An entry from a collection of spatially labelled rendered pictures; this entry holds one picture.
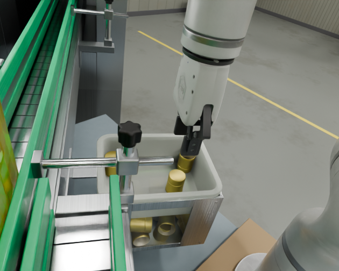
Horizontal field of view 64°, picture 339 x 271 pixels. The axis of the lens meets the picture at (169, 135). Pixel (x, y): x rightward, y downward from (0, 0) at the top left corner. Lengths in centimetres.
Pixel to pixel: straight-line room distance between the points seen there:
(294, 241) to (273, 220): 142
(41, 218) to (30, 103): 35
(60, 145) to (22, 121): 10
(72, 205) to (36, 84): 35
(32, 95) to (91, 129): 42
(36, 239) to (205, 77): 26
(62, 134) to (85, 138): 46
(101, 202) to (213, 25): 27
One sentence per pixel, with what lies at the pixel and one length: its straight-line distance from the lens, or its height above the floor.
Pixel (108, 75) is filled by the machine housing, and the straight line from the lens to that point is 122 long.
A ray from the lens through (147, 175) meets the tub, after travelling 59.
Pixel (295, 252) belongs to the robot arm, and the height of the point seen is 98.
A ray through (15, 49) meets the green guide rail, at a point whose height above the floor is 113.
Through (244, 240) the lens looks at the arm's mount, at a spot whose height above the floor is 77.
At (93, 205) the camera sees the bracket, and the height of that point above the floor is 105.
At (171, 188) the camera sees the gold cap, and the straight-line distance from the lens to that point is 55.
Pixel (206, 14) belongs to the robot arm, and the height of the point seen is 129.
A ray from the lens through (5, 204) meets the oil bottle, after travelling 30.
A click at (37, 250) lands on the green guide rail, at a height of 113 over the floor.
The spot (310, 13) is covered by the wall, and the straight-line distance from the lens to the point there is 742.
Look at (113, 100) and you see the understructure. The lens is 128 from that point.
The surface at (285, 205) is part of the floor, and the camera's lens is 207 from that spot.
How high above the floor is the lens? 137
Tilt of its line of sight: 37 degrees down
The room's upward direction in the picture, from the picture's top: 12 degrees clockwise
